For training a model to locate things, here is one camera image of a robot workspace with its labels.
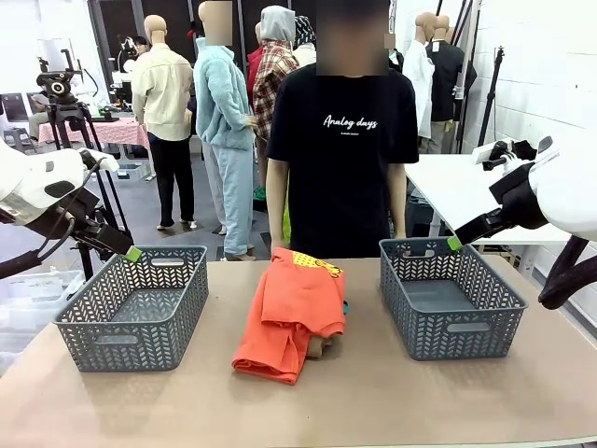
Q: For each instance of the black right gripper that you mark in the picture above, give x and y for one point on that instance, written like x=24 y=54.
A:
x=520 y=198

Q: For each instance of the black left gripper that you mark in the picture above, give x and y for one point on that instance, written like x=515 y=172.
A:
x=79 y=207

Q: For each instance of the teal garment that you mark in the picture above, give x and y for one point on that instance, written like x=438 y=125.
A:
x=346 y=309

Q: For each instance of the orange garment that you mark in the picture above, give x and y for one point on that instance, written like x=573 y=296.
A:
x=289 y=308

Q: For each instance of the beige garment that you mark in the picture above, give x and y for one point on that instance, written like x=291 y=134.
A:
x=322 y=345

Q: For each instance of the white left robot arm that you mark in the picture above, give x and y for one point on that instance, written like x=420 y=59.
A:
x=28 y=177

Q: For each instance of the person's left forearm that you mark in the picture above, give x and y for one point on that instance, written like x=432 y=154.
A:
x=397 y=196

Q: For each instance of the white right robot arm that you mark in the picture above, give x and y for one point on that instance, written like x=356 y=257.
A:
x=569 y=186

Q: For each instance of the person's right forearm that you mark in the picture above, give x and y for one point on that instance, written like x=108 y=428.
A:
x=276 y=196

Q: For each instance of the person's left hand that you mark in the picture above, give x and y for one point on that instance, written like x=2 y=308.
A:
x=400 y=233

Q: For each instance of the person's right hand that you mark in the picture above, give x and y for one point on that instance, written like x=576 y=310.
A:
x=279 y=243

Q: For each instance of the large white table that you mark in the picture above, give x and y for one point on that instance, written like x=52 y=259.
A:
x=457 y=186

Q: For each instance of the black storage bin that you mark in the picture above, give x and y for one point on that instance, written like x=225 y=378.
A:
x=420 y=217

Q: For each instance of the clear plastic storage box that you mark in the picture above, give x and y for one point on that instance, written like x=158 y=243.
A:
x=32 y=303

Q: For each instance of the grey plastic lattice basket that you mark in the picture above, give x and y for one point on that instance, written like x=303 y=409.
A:
x=140 y=340
x=448 y=336

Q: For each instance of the table with pink cloth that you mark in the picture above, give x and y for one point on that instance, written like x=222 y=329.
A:
x=116 y=130

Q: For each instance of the black tripod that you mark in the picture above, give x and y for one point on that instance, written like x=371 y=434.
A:
x=70 y=126

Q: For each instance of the black light stand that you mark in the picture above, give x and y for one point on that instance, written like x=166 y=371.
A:
x=492 y=93

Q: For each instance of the person in black T-shirt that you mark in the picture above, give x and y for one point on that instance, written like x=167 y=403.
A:
x=345 y=163

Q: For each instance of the mannequin in black shirt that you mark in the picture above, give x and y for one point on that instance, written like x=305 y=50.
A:
x=448 y=79

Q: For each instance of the mannequin in cream shirt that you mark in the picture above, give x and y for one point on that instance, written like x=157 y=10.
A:
x=163 y=93

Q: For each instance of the mannequin in white shirt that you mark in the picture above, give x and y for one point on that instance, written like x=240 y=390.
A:
x=417 y=84

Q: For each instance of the black leaning poles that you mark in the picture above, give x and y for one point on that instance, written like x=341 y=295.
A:
x=468 y=70

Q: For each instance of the mannequin in light blue fleece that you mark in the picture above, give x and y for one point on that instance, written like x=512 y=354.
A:
x=221 y=102

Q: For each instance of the mannequin in black suit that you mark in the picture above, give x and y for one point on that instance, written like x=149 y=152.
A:
x=396 y=58

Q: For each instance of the background person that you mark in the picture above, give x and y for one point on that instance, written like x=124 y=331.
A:
x=141 y=46

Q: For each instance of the mannequin in red top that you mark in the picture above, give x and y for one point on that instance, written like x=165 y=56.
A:
x=253 y=70

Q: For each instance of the mannequin in plaid hooded shirt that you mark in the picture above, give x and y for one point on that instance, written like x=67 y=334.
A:
x=275 y=70

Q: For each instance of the mannequin with patterned headscarf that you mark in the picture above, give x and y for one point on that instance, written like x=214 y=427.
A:
x=305 y=42

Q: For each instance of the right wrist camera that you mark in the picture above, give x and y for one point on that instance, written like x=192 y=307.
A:
x=506 y=154

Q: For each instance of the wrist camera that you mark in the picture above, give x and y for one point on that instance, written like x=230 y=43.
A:
x=506 y=154
x=105 y=162

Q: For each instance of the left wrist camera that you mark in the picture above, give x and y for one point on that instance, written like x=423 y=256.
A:
x=105 y=162

